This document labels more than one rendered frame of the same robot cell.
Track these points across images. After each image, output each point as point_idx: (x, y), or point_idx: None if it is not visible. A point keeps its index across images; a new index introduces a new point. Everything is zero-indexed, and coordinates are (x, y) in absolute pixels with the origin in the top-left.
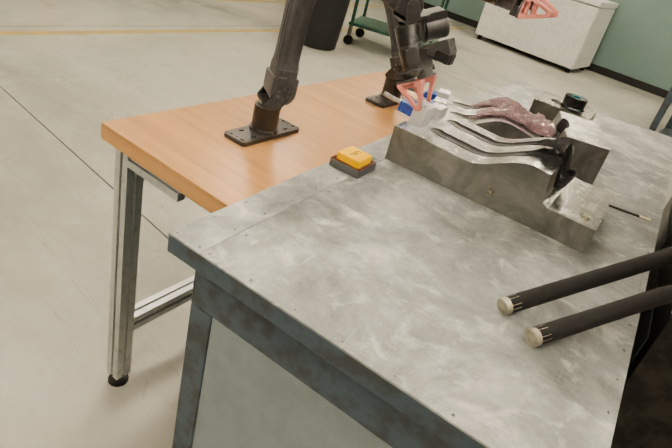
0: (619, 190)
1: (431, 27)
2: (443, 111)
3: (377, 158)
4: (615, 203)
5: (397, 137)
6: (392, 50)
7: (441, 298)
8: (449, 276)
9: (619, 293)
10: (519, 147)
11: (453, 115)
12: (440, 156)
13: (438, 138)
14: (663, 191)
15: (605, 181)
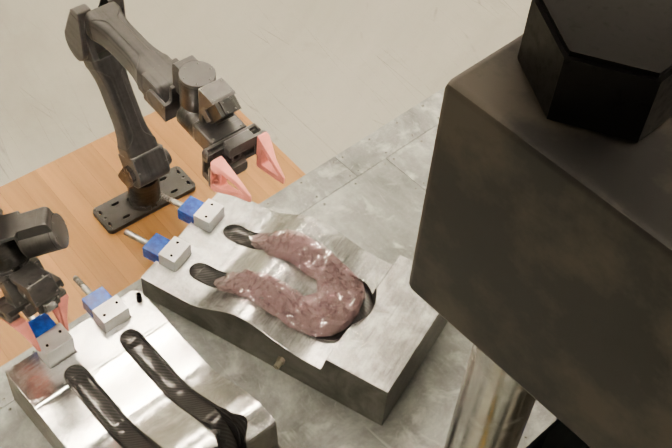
0: (431, 436)
1: (27, 247)
2: (115, 319)
3: (0, 401)
4: None
5: (12, 385)
6: (117, 144)
7: None
8: None
9: None
10: (178, 421)
11: (149, 310)
12: (52, 434)
13: (63, 396)
14: (539, 426)
15: (424, 409)
